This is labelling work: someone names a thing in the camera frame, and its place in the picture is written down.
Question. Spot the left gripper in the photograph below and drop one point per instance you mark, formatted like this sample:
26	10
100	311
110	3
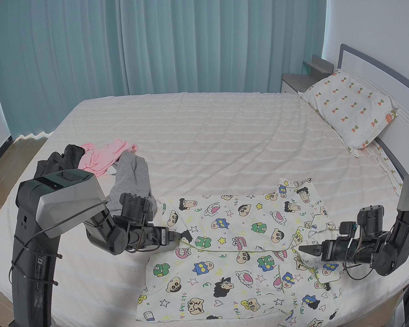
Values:
158	237

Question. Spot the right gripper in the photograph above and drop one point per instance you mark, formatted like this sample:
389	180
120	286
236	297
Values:
335	250

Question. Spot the white printed pyjama top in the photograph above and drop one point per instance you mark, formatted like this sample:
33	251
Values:
231	267

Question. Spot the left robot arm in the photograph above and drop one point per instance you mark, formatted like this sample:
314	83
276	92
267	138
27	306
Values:
30	250

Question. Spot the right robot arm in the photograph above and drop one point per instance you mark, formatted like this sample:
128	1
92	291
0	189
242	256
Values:
405	223

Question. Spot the grey garment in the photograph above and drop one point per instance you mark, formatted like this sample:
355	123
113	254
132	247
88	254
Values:
133	175

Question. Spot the pink garment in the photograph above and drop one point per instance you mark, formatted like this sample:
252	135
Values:
105	153

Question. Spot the bed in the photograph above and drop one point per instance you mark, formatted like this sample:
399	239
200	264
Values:
225	135

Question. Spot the black garment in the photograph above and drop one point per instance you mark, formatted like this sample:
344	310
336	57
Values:
66	158

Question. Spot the white printed pillow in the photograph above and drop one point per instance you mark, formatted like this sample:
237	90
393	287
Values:
351	111

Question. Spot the grey bedside table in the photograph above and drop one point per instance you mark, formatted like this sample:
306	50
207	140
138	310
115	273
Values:
298	80

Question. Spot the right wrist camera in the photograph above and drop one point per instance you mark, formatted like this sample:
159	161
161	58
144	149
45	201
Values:
347	228

